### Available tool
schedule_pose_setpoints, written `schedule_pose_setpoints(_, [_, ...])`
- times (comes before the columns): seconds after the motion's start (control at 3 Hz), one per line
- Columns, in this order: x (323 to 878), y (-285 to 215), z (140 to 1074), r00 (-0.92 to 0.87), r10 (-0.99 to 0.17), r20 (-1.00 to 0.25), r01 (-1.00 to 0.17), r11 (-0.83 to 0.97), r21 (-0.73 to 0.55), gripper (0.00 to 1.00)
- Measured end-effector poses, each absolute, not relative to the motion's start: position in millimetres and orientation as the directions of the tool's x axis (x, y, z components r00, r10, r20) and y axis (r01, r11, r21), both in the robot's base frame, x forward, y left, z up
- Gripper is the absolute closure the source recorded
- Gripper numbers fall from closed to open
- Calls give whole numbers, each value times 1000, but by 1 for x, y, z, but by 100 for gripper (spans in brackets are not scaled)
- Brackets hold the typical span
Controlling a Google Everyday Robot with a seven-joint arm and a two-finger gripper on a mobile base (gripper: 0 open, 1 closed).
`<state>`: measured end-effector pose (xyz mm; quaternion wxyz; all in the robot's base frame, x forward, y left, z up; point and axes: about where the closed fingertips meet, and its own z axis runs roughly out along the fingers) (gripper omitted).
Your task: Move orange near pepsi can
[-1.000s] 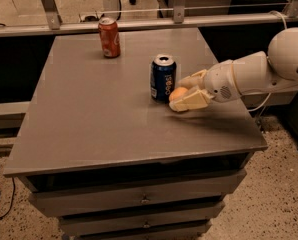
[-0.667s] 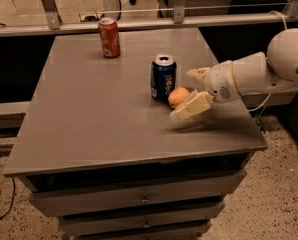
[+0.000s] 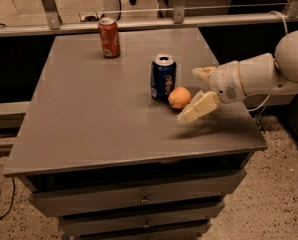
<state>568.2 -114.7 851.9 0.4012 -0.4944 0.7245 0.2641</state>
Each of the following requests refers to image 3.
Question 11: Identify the orange soda can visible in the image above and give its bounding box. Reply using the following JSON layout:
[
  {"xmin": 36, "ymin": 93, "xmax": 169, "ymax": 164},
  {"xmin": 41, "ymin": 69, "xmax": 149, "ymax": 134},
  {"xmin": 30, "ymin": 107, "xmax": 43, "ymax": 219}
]
[{"xmin": 98, "ymin": 17, "xmax": 120, "ymax": 58}]

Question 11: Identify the orange fruit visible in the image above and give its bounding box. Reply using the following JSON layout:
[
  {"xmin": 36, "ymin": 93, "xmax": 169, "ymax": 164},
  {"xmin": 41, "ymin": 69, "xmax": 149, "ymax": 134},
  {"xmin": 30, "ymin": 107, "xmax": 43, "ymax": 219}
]
[{"xmin": 168, "ymin": 87, "xmax": 191, "ymax": 109}]

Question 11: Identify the grey drawer cabinet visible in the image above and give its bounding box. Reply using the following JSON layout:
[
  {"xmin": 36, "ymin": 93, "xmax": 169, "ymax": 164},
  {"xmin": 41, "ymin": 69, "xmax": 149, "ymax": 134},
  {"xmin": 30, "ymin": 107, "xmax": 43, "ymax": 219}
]
[{"xmin": 4, "ymin": 28, "xmax": 266, "ymax": 240}]

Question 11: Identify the grey metal rail frame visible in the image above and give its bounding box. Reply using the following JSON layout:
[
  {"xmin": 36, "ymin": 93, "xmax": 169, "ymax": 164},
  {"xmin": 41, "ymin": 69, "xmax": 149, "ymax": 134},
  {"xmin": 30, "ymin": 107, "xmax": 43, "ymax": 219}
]
[{"xmin": 0, "ymin": 0, "xmax": 298, "ymax": 36}]

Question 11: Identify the blue pepsi can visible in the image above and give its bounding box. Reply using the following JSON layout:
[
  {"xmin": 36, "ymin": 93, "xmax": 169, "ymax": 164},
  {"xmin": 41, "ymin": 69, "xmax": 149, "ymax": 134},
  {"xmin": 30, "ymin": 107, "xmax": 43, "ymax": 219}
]
[{"xmin": 150, "ymin": 54, "xmax": 177, "ymax": 102}]

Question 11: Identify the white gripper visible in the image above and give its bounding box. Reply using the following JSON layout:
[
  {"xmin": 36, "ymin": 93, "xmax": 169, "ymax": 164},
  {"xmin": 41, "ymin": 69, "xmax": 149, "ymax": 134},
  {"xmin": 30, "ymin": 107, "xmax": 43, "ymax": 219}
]
[{"xmin": 177, "ymin": 61, "xmax": 246, "ymax": 124}]

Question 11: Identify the white cable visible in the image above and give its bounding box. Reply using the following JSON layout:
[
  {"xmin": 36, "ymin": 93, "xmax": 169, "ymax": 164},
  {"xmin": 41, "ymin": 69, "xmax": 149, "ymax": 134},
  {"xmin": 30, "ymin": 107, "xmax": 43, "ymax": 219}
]
[{"xmin": 247, "ymin": 10, "xmax": 290, "ymax": 113}]

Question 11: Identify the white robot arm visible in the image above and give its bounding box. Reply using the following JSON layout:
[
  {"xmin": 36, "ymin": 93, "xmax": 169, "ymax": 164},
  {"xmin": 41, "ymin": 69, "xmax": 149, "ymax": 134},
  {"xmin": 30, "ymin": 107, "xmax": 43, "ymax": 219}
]
[{"xmin": 177, "ymin": 31, "xmax": 298, "ymax": 124}]

